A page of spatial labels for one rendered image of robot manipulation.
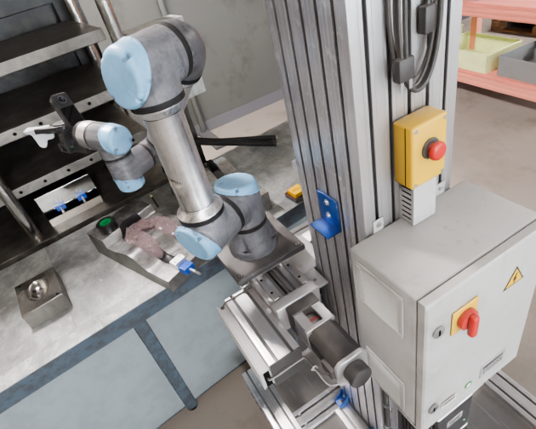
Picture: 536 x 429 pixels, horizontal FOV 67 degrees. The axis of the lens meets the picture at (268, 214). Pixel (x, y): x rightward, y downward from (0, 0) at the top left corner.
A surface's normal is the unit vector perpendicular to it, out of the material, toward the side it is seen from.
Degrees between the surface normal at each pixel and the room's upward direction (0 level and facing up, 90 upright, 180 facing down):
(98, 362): 90
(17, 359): 0
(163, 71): 90
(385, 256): 0
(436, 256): 0
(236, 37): 90
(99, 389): 90
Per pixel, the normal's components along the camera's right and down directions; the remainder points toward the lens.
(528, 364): -0.21, -0.78
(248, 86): 0.49, 0.44
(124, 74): -0.57, 0.49
